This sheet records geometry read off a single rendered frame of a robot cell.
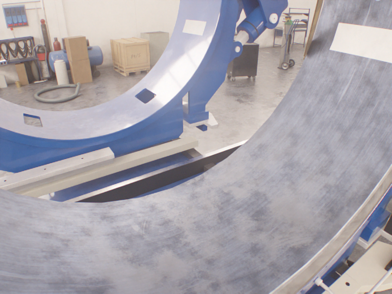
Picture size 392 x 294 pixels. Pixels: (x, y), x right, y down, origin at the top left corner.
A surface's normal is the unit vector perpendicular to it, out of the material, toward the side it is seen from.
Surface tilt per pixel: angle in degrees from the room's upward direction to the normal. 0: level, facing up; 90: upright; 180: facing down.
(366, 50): 65
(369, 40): 75
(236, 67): 90
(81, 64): 90
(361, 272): 0
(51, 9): 90
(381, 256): 0
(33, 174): 0
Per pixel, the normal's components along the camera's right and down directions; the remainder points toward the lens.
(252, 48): 0.22, 0.47
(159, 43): 0.55, 0.40
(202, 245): 0.07, -0.89
